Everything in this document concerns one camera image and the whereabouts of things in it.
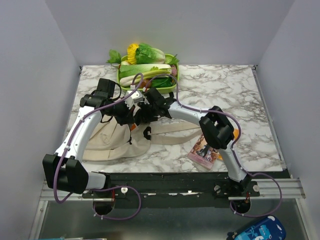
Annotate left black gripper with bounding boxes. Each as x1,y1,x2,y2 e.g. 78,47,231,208
105,96,136,126

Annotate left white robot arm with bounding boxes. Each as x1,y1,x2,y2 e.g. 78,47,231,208
42,78,137,198

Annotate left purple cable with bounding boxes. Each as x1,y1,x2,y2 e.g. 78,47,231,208
53,72,145,222

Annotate aluminium frame rail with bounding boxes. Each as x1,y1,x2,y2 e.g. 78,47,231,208
30,171,317,240

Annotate yellow corn flower vegetable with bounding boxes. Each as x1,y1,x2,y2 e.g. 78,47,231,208
127,43,139,65

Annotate green vegetable tray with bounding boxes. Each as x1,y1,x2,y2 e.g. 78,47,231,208
117,54,179,94

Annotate orange yellow book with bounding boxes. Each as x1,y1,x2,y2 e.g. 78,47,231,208
217,128,239,161

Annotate orange treehouse book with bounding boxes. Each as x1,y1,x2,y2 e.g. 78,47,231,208
130,123,137,132

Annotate green leafy lettuce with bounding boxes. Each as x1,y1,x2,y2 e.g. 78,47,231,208
135,43,166,64

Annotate napa cabbage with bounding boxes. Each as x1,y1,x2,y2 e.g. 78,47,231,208
118,64,173,87

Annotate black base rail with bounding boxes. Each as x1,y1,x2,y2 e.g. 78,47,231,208
72,170,290,209

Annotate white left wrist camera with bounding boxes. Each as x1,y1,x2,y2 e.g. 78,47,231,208
125,90,144,109

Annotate beige canvas backpack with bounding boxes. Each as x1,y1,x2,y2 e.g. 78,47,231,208
82,114,202,162

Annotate brown mushroom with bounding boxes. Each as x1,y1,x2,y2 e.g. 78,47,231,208
140,79,152,89

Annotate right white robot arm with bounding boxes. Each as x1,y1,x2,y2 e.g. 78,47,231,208
134,87,250,196

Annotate blue pencil case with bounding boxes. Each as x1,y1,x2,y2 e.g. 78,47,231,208
226,215,287,240

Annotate pink fairy book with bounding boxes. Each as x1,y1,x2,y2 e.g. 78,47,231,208
187,134,221,170

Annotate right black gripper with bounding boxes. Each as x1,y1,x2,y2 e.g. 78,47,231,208
135,102,158,125

